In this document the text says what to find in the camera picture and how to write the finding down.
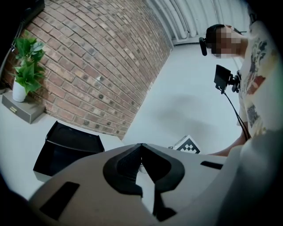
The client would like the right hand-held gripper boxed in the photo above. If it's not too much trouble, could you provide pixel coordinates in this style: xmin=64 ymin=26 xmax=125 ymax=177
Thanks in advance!
xmin=168 ymin=135 xmax=201 ymax=154

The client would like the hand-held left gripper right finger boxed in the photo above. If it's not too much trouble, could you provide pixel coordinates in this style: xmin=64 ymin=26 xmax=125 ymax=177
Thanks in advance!
xmin=136 ymin=143 xmax=228 ymax=226

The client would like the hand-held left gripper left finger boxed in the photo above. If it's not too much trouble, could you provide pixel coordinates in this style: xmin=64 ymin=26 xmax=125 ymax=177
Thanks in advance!
xmin=28 ymin=143 xmax=155 ymax=226

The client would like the black box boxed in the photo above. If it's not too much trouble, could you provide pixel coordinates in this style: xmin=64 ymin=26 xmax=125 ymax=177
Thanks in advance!
xmin=33 ymin=121 xmax=105 ymax=177

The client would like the person's right forearm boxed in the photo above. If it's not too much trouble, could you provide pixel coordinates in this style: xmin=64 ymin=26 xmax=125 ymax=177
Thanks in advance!
xmin=207 ymin=133 xmax=248 ymax=157

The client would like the black chest-mounted device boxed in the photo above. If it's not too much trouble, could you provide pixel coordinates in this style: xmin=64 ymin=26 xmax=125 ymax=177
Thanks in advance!
xmin=214 ymin=64 xmax=241 ymax=93

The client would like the white printed t-shirt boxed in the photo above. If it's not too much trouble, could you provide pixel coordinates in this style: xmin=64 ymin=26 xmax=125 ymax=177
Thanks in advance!
xmin=236 ymin=19 xmax=281 ymax=137

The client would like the person's head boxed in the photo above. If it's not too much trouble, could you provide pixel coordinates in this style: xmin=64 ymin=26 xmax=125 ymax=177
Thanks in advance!
xmin=205 ymin=23 xmax=249 ymax=59

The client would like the green potted plant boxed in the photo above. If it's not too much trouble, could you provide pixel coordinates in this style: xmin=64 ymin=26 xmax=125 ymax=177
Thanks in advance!
xmin=12 ymin=30 xmax=46 ymax=102

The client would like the thick black cable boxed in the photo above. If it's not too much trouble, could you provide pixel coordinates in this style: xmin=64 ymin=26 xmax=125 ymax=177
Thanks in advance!
xmin=221 ymin=89 xmax=252 ymax=140

